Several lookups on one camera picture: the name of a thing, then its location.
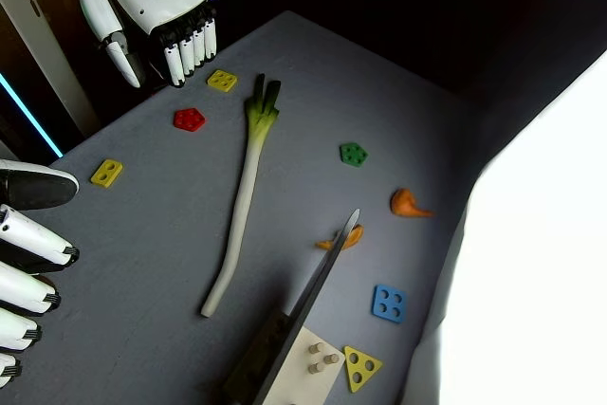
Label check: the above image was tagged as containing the leek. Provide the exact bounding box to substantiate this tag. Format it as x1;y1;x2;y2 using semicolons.
199;73;282;319

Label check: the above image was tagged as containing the large steel kitchen knife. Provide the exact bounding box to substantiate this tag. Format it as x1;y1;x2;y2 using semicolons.
208;208;361;405

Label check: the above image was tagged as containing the yellow rectangle two-hole block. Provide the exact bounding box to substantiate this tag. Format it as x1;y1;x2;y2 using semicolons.
89;158;124;189

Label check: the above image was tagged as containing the yellow square four-hole block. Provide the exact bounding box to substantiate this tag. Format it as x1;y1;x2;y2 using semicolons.
206;69;239;94

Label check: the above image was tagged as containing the grey table cloth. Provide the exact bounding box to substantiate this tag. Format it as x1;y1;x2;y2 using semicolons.
0;9;480;405

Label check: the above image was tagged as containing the cyan light strip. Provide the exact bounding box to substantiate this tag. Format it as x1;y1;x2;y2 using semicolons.
0;72;64;159

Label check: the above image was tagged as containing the red pentagon block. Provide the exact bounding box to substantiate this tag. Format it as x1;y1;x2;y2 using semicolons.
173;107;207;134

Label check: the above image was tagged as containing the green pentagon block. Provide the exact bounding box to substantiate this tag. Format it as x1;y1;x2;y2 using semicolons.
339;141;369;169

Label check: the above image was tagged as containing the wooden peg board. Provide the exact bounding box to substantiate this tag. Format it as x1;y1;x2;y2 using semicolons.
263;326;346;405

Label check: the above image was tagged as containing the orange toy chicken wing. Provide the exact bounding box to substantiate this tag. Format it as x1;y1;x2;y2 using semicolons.
390;188;434;219
315;224;365;252

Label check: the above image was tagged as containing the yellow triangle three-hole block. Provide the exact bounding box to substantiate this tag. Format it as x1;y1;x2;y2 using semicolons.
342;345;383;395

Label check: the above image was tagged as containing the blue square four-hole block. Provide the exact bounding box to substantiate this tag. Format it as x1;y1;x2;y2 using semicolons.
371;284;409;325

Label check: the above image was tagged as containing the white post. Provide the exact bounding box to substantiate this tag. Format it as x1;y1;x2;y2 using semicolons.
0;0;101;138

